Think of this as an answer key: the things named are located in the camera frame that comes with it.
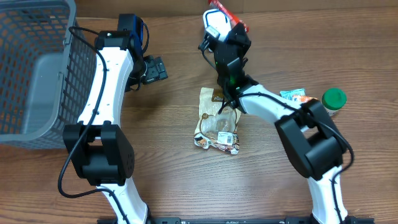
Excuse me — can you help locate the red snack bar box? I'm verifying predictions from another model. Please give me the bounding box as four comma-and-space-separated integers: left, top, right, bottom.
208, 0, 249, 33

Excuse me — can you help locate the teal white tissue pack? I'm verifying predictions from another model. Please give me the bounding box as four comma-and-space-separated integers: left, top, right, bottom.
280, 88, 305, 100

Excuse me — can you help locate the small orange box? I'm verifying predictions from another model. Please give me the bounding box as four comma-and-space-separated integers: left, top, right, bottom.
292, 95, 316, 103

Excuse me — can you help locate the white snack wrapper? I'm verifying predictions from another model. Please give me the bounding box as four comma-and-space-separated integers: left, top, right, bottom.
193, 87, 241, 155

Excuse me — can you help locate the green lid jar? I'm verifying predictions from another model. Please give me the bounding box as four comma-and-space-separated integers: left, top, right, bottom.
321, 88, 347, 116

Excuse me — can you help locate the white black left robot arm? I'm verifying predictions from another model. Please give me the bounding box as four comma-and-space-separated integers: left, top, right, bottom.
58, 28, 167, 223

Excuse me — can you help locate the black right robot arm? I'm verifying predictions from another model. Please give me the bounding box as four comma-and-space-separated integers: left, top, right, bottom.
205, 23, 353, 223

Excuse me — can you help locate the white barcode scanner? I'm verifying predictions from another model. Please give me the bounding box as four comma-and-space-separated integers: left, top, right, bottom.
203, 9, 231, 42

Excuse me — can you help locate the grey plastic basket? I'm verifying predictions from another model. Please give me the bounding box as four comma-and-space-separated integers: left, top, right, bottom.
1, 1, 96, 149

